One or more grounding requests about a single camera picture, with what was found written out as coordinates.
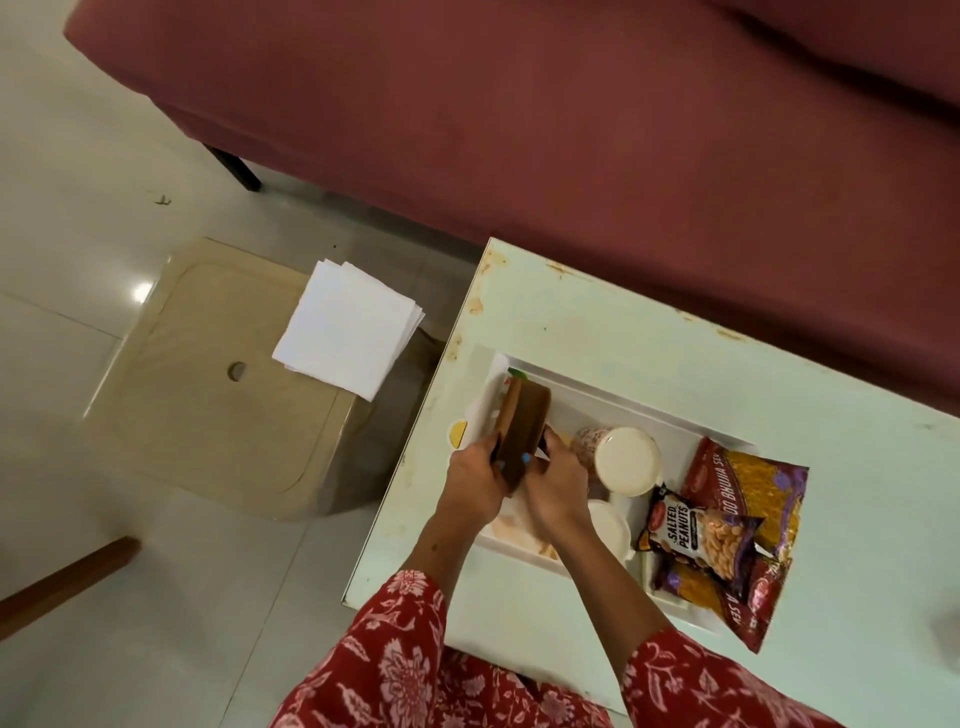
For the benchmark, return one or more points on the person's right hand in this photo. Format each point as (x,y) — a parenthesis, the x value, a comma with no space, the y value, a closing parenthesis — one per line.
(559,491)

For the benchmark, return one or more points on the person's left hand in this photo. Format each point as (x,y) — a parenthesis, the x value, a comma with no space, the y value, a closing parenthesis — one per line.
(469,480)

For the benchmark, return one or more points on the person's left fingers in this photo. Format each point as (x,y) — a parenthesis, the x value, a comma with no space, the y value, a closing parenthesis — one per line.
(500,466)

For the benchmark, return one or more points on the person's right thumb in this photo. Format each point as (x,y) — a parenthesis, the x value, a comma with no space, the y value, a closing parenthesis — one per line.
(550,445)

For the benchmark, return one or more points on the brown packet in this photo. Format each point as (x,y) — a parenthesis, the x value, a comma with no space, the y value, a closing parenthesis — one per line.
(525,424)

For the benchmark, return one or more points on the person's right forearm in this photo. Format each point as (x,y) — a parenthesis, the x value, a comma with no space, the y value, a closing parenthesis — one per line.
(611,592)

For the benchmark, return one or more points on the person's left forearm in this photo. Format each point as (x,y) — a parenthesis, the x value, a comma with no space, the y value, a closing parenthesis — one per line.
(439,544)

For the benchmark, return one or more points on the small yellow round object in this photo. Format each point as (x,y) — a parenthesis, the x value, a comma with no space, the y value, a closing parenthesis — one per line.
(457,433)

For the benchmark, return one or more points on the white tray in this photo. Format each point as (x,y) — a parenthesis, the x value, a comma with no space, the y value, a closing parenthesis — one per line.
(600,409)

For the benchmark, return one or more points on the patterned cup with white lid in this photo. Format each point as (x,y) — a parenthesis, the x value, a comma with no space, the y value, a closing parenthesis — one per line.
(626,461)

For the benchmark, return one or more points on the small white lidded cup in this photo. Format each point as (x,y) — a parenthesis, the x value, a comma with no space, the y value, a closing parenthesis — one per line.
(611,529)

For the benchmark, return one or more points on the black peanut packet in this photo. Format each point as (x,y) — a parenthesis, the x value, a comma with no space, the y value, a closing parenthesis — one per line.
(705,536)

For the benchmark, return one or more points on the stack of white paper napkins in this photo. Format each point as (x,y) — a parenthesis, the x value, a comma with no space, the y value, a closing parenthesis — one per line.
(349,326)

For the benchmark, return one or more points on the purple and yellow snack packet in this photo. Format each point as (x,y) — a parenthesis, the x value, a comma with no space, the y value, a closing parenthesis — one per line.
(757,480)

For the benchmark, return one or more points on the beige plastic stool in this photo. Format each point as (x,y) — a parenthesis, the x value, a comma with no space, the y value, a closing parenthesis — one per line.
(217,390)

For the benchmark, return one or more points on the maroon sofa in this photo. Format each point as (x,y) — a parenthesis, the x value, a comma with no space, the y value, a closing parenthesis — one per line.
(600,135)

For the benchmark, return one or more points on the black sofa leg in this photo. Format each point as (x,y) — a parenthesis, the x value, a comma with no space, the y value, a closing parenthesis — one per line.
(236,169)

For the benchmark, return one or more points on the brown wooden furniture leg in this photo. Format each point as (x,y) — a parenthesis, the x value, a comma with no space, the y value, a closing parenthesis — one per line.
(64,581)

